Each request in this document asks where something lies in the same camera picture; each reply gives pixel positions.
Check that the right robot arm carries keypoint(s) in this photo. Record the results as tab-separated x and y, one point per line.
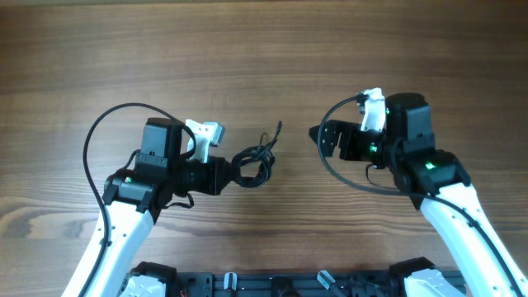
396	134

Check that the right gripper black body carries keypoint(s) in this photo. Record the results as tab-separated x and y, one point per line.
363	145

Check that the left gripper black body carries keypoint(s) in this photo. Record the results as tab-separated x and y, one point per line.
205	176

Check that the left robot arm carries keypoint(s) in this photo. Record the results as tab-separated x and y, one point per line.
173	161

